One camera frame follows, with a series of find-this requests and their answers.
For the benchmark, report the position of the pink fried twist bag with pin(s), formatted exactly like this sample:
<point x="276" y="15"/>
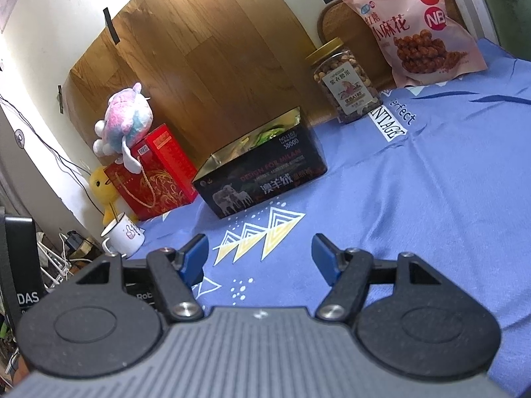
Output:
<point x="422" y="45"/>

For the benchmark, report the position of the nut jar gold lid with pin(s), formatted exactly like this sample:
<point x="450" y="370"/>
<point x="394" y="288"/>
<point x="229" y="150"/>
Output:
<point x="343" y="80"/>

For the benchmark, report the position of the red gift bag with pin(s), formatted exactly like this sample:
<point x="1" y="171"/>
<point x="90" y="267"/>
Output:
<point x="165" y="181"/>

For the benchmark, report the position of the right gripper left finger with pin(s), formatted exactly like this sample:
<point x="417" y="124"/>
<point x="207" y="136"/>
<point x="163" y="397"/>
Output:
<point x="163" y="281"/>

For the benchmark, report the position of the black snack box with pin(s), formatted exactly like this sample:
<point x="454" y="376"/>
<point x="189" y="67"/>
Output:
<point x="237" y="176"/>

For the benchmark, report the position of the wooden board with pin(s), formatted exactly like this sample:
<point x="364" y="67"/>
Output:
<point x="212" y="70"/>

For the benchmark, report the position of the yellow duck plush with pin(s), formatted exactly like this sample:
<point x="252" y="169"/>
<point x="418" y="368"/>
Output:
<point x="107" y="195"/>

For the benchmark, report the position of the pink blue plush toy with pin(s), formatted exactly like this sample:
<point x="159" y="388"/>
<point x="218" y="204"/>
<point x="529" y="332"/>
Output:
<point x="128" y="118"/>

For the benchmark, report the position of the round woven tray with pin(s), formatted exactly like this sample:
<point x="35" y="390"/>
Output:
<point x="340" y="21"/>

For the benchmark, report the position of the white enamel mug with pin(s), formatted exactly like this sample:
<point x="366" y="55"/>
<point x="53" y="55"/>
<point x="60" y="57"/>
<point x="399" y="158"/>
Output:
<point x="122" y="237"/>

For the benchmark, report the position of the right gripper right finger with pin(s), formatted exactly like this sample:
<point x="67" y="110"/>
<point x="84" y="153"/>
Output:
<point x="406" y="315"/>

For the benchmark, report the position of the green roll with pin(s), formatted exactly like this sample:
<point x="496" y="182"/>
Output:
<point x="267" y="135"/>

